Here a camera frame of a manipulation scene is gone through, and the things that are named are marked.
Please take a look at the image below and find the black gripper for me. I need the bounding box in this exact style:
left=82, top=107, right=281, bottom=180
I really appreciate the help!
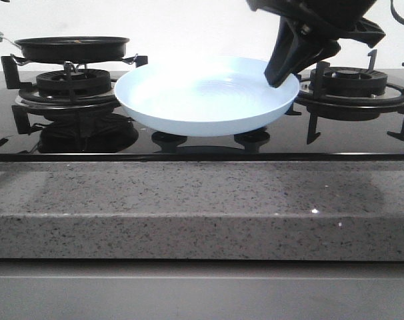
left=247, top=1, right=385, bottom=87

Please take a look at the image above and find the light blue plate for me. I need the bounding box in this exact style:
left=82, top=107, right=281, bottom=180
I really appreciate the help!
left=114, top=57, right=299, bottom=137

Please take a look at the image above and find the black frying pan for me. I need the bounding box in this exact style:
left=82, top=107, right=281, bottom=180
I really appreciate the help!
left=10, top=36, right=129, bottom=64

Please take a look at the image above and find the black gas burner with grate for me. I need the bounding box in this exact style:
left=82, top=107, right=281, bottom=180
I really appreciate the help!
left=295, top=49, right=404, bottom=144
left=1, top=53, right=149, bottom=136

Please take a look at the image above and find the black glass cooktop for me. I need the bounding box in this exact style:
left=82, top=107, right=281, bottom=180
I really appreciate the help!
left=0, top=69, right=404, bottom=162

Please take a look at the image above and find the grey cabinet front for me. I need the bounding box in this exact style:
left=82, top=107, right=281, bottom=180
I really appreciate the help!
left=0, top=260, right=404, bottom=319

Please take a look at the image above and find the black cable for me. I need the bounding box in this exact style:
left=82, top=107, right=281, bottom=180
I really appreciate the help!
left=390, top=0, right=404, bottom=26

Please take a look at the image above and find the wire pan support ring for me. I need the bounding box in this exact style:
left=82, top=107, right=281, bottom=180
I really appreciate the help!
left=10, top=53, right=139, bottom=73

